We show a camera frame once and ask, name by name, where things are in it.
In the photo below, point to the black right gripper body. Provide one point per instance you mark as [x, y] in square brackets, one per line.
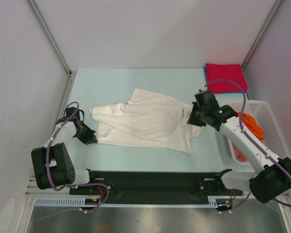
[201, 115]

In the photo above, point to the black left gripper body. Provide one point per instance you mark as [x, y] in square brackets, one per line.
[85, 133]

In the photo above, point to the white t shirt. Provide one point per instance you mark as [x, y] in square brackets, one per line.
[148, 120]

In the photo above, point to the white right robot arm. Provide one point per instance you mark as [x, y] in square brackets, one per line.
[271, 176]

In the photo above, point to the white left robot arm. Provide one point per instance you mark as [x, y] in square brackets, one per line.
[53, 167]

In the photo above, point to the folded red t shirt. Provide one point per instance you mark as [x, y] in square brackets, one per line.
[225, 77]

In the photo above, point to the orange t shirt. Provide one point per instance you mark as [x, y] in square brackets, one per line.
[252, 125]

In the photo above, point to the folded blue t shirt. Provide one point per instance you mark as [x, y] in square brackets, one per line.
[206, 80]

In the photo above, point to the white plastic basket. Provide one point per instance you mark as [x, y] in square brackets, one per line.
[265, 118]

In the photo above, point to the pink t shirt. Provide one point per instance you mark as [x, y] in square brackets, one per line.
[237, 155]

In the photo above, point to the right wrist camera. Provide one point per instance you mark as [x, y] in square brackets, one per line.
[206, 101]

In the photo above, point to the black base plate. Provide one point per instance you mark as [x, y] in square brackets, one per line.
[179, 187]

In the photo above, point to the aluminium frame post left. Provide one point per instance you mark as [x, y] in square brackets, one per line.
[36, 12]

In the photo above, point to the aluminium frame post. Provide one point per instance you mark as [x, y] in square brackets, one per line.
[36, 12]
[262, 31]

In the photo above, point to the white slotted cable duct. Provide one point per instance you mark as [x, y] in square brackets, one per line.
[208, 202]

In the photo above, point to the aluminium frame post right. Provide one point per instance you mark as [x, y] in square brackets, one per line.
[262, 31]

